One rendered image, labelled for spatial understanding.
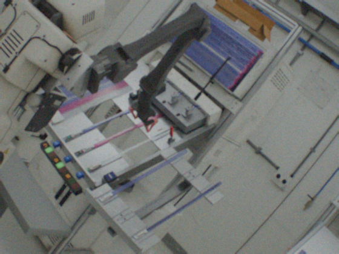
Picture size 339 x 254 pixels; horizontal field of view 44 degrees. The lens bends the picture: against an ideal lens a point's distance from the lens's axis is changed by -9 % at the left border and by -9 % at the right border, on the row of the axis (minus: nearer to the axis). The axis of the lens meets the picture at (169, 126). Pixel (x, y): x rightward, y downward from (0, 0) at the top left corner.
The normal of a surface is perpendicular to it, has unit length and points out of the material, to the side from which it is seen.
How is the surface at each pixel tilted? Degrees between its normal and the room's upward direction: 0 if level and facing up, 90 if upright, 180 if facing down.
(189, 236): 90
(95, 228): 90
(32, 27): 82
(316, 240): 44
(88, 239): 90
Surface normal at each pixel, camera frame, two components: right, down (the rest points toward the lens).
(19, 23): -0.27, -0.21
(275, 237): -0.48, -0.22
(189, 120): 0.12, -0.71
